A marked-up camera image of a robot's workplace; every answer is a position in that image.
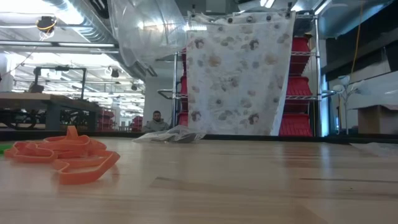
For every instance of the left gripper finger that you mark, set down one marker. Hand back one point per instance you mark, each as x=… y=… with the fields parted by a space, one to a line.
x=101 y=7

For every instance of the black rubber bands heap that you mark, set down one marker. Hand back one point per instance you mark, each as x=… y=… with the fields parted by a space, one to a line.
x=191 y=138

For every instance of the single orange rubber band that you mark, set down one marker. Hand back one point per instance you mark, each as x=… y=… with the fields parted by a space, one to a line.
x=84 y=177

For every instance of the orange rubber bands heap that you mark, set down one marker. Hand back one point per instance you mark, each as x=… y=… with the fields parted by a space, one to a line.
x=62 y=143

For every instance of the person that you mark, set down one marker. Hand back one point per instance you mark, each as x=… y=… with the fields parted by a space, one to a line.
x=155 y=124

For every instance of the white floral print cloth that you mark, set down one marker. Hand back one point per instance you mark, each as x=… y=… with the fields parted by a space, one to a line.
x=239 y=77

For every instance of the white flower-shaped floor lamp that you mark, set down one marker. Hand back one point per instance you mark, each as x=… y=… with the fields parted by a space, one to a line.
x=338 y=88

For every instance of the cardboard box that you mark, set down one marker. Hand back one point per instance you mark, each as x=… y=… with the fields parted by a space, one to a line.
x=377 y=119

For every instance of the silver air duct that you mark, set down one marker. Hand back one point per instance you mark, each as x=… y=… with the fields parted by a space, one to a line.
x=93 y=31

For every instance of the black metal stand frame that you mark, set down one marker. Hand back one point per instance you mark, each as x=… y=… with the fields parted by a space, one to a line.
x=83 y=84

